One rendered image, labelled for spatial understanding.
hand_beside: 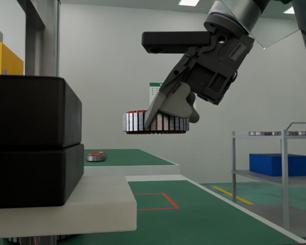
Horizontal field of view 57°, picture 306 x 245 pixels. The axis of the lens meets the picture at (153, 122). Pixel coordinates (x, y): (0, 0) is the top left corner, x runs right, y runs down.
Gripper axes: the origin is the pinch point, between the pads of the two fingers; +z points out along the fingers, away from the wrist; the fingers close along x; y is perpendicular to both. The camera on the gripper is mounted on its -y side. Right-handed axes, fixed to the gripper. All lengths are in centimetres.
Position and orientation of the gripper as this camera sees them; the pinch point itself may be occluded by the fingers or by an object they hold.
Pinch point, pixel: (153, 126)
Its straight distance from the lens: 48.2
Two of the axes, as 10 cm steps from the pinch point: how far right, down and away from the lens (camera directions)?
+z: -5.1, 8.6, 0.9
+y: 8.2, 5.1, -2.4
